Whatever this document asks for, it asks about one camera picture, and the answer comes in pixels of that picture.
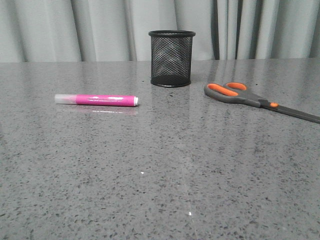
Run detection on grey orange scissors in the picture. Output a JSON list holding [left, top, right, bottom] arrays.
[[204, 82, 320, 123]]

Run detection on pink marker pen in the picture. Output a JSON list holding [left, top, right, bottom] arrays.
[[54, 94, 139, 107]]

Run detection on black mesh pen holder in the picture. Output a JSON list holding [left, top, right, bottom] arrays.
[[148, 30, 196, 88]]

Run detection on grey curtain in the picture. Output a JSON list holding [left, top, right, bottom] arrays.
[[0, 0, 320, 63]]

